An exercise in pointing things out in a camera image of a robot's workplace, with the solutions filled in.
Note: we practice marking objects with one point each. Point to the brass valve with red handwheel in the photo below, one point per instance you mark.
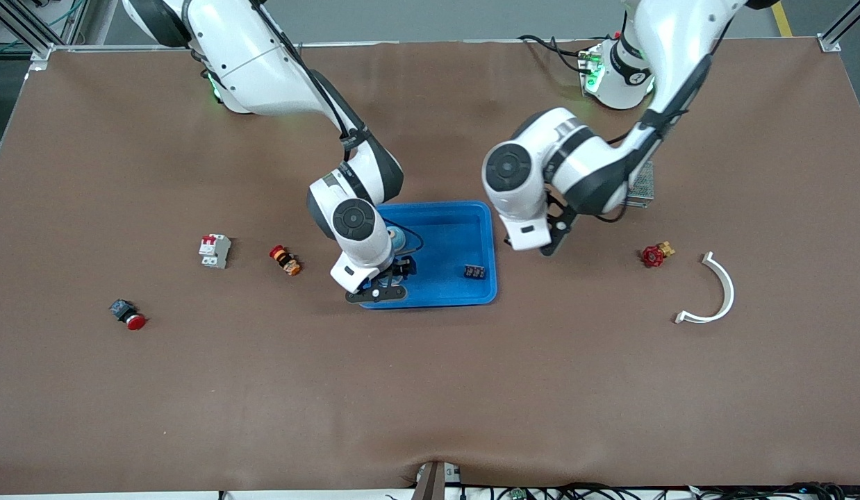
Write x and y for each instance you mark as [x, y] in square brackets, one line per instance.
[653, 257]

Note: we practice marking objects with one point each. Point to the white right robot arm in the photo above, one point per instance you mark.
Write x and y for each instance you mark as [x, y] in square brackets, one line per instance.
[249, 62]

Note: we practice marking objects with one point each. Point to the metal mesh power supply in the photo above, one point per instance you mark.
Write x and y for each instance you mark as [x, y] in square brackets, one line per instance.
[644, 187]

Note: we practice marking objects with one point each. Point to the aluminium frame profile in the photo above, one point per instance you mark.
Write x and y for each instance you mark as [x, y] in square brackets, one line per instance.
[829, 43]
[41, 54]

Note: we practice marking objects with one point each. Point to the white curved plastic bracket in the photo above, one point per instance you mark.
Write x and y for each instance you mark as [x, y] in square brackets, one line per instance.
[727, 292]

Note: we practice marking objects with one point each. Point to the yellow floor tape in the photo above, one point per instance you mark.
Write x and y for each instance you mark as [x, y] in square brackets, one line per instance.
[783, 19]

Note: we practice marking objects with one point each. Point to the silver table edge rail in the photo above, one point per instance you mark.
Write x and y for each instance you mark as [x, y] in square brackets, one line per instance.
[437, 43]

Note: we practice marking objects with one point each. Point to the blue plastic tray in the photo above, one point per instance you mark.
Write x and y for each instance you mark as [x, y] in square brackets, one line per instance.
[451, 236]

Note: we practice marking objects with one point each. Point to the blue desk bell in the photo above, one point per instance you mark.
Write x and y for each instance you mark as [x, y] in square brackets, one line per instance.
[397, 238]

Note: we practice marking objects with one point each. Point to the white circuit breaker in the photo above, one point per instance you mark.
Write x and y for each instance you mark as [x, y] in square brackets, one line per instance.
[214, 251]

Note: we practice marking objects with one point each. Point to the metal table edge bracket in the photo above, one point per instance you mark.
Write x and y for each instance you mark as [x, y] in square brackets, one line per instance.
[430, 482]

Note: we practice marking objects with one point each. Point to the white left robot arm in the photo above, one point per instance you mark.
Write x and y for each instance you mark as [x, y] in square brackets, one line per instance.
[576, 156]

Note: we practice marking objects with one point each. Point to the red mushroom push button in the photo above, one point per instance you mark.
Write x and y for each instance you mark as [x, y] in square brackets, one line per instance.
[135, 321]

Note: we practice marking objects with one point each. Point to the brown table mat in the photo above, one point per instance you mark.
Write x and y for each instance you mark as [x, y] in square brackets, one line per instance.
[430, 389]

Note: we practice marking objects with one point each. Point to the red orange button switch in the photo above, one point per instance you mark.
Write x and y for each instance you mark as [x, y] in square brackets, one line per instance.
[285, 260]

